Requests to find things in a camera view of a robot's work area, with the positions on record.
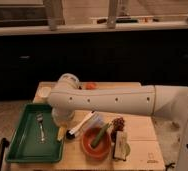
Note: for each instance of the green plastic tray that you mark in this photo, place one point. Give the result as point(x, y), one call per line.
point(26, 145)

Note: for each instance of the dark red grapes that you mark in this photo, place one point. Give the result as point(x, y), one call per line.
point(117, 125)

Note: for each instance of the blue white cloth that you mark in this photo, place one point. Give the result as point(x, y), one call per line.
point(97, 121)

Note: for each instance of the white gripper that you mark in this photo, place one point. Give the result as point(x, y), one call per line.
point(62, 117)

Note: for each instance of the orange plate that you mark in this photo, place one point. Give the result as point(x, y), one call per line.
point(102, 149)

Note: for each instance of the yellow banana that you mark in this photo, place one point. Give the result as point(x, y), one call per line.
point(61, 132)

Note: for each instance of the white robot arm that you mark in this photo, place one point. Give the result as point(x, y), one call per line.
point(170, 102)

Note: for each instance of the green cucumber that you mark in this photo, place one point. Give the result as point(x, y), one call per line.
point(102, 131)

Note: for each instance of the black handle at table edge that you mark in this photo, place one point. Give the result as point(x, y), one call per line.
point(4, 143)

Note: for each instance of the white cup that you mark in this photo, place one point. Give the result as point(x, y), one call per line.
point(44, 92)

